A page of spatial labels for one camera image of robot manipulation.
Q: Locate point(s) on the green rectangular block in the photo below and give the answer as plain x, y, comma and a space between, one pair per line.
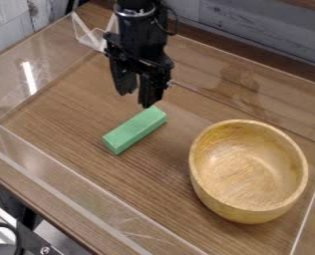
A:
125, 135

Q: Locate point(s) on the clear acrylic tray wall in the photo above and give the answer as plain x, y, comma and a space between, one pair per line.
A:
128, 204

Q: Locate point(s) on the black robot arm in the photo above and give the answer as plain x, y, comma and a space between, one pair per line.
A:
140, 64

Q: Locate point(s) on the clear acrylic corner bracket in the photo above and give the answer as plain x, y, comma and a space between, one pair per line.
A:
93, 37

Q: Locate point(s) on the black metal table frame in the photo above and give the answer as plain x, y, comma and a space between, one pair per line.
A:
27, 234

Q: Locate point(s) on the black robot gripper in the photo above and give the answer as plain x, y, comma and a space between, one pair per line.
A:
138, 61

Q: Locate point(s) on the light wooden bowl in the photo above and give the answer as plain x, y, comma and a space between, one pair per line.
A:
248, 170

